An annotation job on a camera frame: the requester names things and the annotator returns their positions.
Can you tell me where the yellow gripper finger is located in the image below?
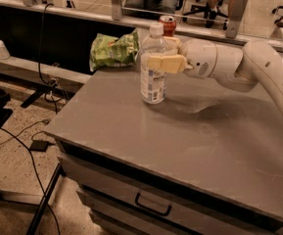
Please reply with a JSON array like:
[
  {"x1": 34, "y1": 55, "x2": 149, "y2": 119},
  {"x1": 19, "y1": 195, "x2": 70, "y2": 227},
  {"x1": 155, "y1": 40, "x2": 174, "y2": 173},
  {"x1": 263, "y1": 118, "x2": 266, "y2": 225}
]
[
  {"x1": 146, "y1": 55, "x2": 186, "y2": 73},
  {"x1": 164, "y1": 36, "x2": 182, "y2": 55}
]

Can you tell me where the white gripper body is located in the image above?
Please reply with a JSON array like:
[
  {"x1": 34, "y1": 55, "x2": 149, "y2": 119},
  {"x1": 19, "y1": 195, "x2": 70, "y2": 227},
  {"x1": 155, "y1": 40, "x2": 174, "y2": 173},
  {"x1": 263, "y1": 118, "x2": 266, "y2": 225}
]
[{"x1": 180, "y1": 39, "x2": 217, "y2": 79}]

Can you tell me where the clear plastic water bottle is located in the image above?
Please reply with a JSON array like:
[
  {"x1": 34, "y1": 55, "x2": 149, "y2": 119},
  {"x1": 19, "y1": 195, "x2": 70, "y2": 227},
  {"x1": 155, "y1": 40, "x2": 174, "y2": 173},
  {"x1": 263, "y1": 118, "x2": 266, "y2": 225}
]
[{"x1": 140, "y1": 23, "x2": 176, "y2": 104}]

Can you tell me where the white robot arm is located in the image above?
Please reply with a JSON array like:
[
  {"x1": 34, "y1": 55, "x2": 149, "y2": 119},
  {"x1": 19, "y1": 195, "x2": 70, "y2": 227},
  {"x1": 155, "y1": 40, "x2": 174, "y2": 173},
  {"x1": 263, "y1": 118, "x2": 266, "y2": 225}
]
[{"x1": 145, "y1": 39, "x2": 283, "y2": 115}]

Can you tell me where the red soda can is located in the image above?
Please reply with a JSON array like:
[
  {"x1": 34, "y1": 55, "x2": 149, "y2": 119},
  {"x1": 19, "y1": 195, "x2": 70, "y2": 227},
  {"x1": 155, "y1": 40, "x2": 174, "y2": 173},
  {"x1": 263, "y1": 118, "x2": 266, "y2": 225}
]
[{"x1": 159, "y1": 15, "x2": 176, "y2": 37}]

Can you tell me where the black office chair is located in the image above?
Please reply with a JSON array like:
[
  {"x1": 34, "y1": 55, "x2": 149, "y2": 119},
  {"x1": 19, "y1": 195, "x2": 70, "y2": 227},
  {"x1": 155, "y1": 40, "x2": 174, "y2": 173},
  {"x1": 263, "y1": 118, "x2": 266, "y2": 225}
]
[{"x1": 182, "y1": 0, "x2": 228, "y2": 29}]

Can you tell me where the metal railing bar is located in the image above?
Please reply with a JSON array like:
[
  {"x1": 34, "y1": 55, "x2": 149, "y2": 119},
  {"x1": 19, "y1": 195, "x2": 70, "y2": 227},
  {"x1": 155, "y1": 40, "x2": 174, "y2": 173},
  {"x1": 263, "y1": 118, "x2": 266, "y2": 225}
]
[{"x1": 0, "y1": 0, "x2": 283, "y2": 52}]

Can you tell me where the green chip bag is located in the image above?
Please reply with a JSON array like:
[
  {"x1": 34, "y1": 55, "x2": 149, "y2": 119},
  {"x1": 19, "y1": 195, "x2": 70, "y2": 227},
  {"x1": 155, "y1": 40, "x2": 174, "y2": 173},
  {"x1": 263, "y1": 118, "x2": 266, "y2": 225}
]
[{"x1": 89, "y1": 30, "x2": 139, "y2": 71}]

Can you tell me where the grey drawer cabinet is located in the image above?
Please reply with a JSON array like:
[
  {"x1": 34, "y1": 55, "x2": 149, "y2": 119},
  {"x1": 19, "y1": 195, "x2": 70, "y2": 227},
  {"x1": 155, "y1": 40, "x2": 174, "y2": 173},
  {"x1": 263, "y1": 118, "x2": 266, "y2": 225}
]
[{"x1": 47, "y1": 67, "x2": 283, "y2": 235}]

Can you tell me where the black table leg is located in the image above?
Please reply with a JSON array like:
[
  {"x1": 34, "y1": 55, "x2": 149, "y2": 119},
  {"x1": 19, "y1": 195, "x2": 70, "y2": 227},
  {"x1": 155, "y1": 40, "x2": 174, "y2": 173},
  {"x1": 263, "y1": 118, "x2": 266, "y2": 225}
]
[{"x1": 25, "y1": 164, "x2": 63, "y2": 235}]

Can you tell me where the black power adapter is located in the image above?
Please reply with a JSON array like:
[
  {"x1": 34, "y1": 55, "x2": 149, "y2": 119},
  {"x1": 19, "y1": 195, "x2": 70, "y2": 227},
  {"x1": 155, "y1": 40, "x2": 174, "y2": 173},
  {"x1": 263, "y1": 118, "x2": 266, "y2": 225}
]
[{"x1": 29, "y1": 140, "x2": 49, "y2": 152}]

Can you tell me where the black hanging cable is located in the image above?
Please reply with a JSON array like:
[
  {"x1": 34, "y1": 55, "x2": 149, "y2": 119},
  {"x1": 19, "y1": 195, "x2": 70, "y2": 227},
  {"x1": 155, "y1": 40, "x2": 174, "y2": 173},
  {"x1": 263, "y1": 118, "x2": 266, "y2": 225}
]
[{"x1": 37, "y1": 3, "x2": 66, "y2": 115}]

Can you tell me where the black drawer handle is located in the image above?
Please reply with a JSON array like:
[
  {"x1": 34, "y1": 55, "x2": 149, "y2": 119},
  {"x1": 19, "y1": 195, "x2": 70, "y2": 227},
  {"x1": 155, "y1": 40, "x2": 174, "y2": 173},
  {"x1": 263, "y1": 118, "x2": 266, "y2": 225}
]
[{"x1": 134, "y1": 192, "x2": 172, "y2": 217}]

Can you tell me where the black floor cable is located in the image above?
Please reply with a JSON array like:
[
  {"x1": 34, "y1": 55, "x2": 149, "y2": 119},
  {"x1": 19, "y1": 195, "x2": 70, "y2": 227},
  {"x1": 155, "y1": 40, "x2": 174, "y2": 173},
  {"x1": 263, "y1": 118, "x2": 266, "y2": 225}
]
[{"x1": 0, "y1": 118, "x2": 62, "y2": 235}]

